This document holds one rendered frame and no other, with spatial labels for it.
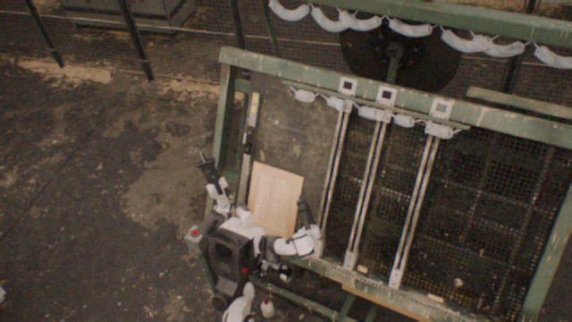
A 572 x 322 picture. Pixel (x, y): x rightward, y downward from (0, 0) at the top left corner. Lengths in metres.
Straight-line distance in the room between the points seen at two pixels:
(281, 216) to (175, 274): 1.48
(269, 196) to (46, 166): 3.27
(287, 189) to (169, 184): 2.15
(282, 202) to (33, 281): 2.61
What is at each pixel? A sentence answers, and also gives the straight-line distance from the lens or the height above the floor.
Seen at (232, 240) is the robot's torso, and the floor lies 1.40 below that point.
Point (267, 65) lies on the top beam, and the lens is 3.02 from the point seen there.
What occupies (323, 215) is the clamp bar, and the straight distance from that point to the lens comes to 3.12.
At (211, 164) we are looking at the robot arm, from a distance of 2.94.
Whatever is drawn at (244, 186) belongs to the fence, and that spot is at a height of 1.16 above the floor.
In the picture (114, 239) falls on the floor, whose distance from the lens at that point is 4.89.
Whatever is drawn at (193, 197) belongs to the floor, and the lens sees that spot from 4.93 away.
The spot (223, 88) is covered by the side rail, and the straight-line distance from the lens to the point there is 3.27.
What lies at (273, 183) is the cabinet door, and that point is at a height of 1.21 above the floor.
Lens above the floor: 3.65
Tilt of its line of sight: 46 degrees down
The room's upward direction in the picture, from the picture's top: 8 degrees counter-clockwise
